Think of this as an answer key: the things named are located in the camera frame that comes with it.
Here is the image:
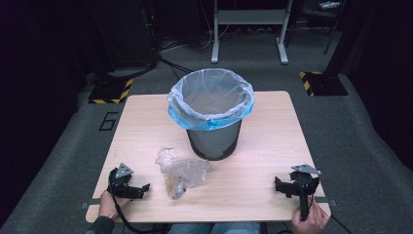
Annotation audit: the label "white metal desk frame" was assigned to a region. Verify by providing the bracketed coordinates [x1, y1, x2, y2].
[210, 0, 294, 65]

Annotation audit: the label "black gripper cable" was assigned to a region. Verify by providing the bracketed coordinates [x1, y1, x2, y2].
[330, 214, 354, 234]
[107, 181, 169, 234]

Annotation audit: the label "white floor cables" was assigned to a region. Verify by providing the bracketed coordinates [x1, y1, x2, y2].
[160, 24, 230, 54]

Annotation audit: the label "blue plastic bin liner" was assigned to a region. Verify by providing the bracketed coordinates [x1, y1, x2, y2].
[167, 67, 255, 132]

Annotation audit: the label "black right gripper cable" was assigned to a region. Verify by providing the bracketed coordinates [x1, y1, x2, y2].
[330, 214, 354, 234]

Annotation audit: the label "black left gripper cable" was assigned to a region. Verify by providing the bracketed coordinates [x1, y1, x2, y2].
[107, 181, 169, 234]

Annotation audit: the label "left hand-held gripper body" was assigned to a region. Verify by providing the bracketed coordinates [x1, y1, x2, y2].
[107, 163, 141, 200]

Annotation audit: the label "black mesh trash bin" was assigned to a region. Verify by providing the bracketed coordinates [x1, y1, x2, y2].
[186, 118, 244, 162]

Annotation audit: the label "person's left hand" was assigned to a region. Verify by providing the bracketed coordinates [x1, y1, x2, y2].
[97, 190, 131, 220]

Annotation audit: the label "black hazard-striped stand base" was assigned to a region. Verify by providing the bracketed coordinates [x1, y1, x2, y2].
[298, 70, 349, 98]
[88, 77, 134, 105]

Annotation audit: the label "clear plastic bag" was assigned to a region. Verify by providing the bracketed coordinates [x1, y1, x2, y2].
[154, 147, 211, 200]

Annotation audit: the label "person's legs in jeans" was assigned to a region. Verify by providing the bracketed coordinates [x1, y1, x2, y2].
[168, 221, 261, 234]

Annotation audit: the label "grey tape strip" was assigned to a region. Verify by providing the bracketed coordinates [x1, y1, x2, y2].
[314, 196, 337, 208]
[81, 197, 102, 210]

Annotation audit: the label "person's right hand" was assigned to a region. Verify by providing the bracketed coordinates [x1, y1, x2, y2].
[290, 201, 331, 234]

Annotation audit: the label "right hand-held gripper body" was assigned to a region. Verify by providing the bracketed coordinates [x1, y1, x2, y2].
[288, 164, 322, 222]

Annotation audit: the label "black floor cables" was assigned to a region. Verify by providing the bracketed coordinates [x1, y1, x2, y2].
[157, 53, 194, 80]

